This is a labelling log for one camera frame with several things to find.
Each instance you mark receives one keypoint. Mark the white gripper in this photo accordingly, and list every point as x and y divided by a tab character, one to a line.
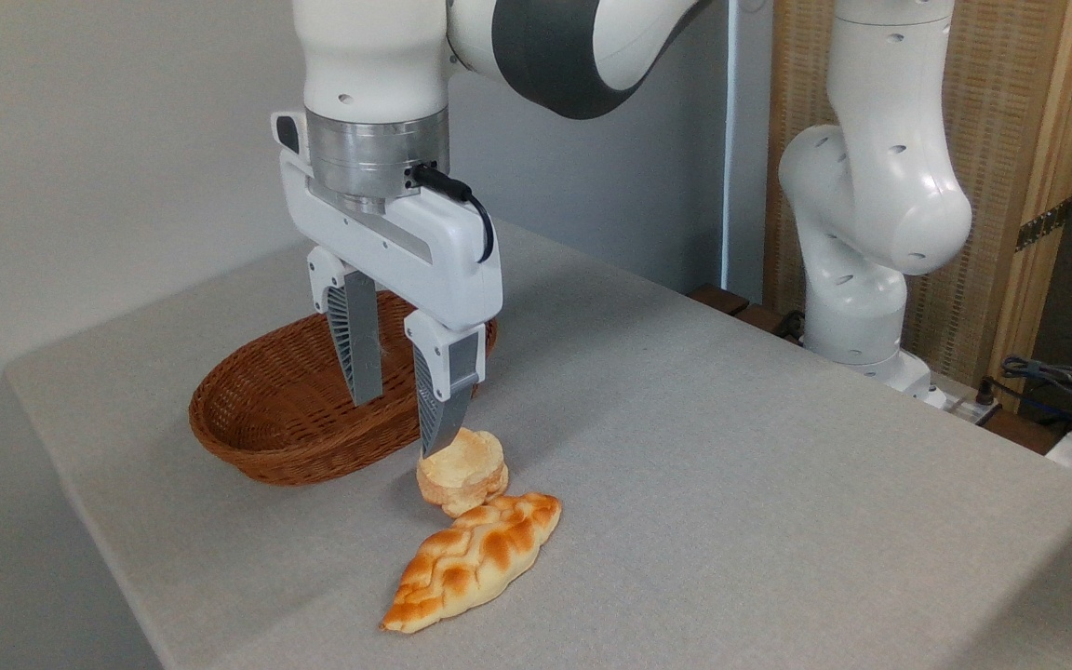
434	265

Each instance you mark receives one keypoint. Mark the round bread roll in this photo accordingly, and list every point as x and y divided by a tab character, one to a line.
466	475

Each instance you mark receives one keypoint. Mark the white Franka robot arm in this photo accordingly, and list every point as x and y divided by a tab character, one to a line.
871	186

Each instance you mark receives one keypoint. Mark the braided bread loaf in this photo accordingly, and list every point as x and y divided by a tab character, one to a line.
471	558

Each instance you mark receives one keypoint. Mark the brown oval wicker basket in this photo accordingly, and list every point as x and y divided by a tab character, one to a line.
266	437

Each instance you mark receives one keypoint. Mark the white vertical pole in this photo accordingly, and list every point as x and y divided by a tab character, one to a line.
731	140

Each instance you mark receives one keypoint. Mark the black power plug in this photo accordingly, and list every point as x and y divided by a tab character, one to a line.
985	391

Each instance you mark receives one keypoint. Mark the black metal hinge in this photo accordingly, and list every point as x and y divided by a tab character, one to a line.
1043	225

